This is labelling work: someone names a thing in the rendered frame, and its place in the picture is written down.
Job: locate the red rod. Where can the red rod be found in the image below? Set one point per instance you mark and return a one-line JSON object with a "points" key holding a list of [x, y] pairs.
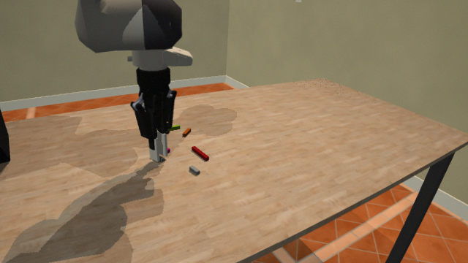
{"points": [[200, 153]]}

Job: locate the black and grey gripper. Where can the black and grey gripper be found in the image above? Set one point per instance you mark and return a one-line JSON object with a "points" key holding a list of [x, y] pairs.
{"points": [[154, 99]]}

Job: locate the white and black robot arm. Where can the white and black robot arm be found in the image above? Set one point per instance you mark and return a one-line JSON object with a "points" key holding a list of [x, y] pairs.
{"points": [[108, 25]]}

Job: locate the orange rod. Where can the orange rod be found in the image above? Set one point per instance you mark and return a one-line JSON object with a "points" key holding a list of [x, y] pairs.
{"points": [[186, 132]]}

